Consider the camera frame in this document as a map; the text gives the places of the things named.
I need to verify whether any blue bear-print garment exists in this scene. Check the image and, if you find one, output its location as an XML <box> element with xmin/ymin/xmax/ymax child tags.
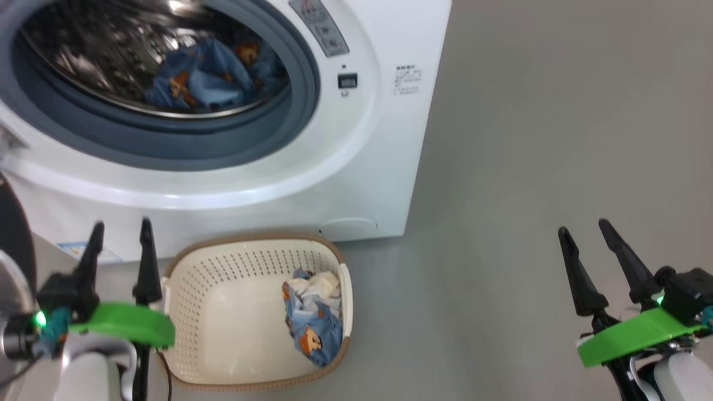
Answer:
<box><xmin>144</xmin><ymin>38</ymin><xmax>290</xmax><ymax>110</ymax></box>

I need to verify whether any dark camera cable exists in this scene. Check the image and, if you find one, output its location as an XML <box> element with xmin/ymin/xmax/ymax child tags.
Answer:
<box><xmin>0</xmin><ymin>359</ymin><xmax>38</xmax><ymax>389</ymax></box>

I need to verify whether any blue white energy label sticker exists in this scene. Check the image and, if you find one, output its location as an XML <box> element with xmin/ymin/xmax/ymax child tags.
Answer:
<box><xmin>56</xmin><ymin>241</ymin><xmax>124</xmax><ymax>263</ymax></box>

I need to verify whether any white front-load washing machine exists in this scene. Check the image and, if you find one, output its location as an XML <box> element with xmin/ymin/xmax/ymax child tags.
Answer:
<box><xmin>0</xmin><ymin>0</ymin><xmax>452</xmax><ymax>265</ymax></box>

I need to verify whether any blue bear garment white lining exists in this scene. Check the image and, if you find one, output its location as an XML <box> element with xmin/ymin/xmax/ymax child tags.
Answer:
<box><xmin>281</xmin><ymin>269</ymin><xmax>344</xmax><ymax>368</ymax></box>

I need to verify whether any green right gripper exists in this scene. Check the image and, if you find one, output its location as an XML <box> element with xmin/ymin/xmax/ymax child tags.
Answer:
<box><xmin>558</xmin><ymin>218</ymin><xmax>706</xmax><ymax>369</ymax></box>

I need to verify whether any cream perforated laundry basket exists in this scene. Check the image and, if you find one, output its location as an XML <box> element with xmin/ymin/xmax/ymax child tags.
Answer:
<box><xmin>159</xmin><ymin>234</ymin><xmax>353</xmax><ymax>392</ymax></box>

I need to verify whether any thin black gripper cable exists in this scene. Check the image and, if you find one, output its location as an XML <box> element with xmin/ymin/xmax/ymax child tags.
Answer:
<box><xmin>158</xmin><ymin>350</ymin><xmax>174</xmax><ymax>401</ymax></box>

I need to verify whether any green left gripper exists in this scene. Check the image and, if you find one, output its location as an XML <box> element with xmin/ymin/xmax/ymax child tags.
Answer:
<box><xmin>69</xmin><ymin>218</ymin><xmax>177</xmax><ymax>349</ymax></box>

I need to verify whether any grey warning label sticker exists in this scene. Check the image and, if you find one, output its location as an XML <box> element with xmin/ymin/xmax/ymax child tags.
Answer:
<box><xmin>289</xmin><ymin>0</ymin><xmax>350</xmax><ymax>58</ymax></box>

